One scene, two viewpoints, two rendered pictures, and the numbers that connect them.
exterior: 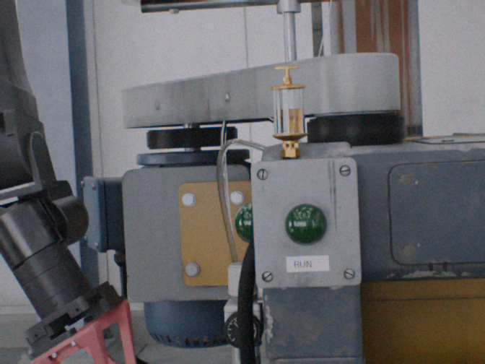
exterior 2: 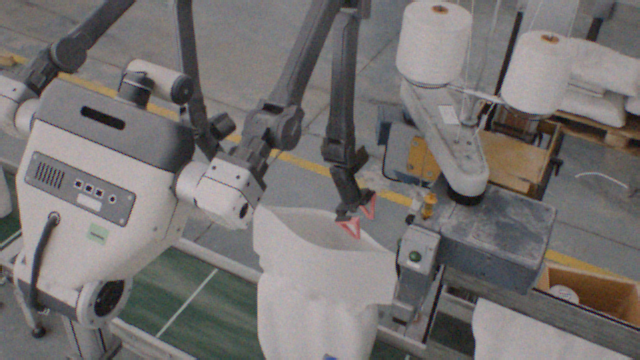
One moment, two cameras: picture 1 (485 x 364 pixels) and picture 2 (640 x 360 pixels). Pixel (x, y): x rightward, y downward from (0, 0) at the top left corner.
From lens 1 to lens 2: 0.99 m
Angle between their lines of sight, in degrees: 40
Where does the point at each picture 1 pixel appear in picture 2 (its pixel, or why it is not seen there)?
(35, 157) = (349, 158)
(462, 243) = (468, 268)
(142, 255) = (393, 153)
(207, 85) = (426, 126)
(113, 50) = not seen: outside the picture
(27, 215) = (342, 173)
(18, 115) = (345, 143)
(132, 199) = (393, 133)
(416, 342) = not seen: hidden behind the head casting
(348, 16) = not seen: hidden behind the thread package
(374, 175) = (447, 240)
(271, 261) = (403, 259)
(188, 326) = (406, 178)
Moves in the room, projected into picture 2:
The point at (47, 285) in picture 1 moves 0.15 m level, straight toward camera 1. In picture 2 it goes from (345, 196) to (338, 235)
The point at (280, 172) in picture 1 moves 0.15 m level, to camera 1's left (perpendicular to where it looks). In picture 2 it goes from (411, 241) to (347, 221)
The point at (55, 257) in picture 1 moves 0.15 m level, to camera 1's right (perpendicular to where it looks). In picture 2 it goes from (350, 188) to (405, 204)
